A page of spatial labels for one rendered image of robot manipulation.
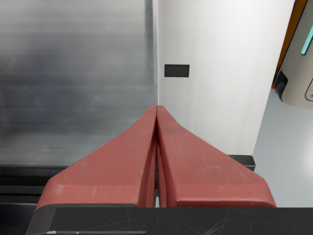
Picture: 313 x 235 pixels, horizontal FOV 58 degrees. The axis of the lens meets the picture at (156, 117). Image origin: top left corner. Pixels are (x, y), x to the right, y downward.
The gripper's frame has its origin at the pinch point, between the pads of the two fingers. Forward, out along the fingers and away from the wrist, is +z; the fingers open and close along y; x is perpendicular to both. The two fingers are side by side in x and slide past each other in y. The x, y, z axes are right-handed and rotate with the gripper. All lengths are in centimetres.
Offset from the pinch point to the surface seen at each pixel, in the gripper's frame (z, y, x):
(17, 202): 17.9, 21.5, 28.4
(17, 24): 21.0, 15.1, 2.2
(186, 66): 20.7, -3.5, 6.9
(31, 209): 21.1, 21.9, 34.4
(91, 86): 20.8, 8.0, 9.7
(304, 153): 106, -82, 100
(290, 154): 106, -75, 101
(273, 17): 20.5, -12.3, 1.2
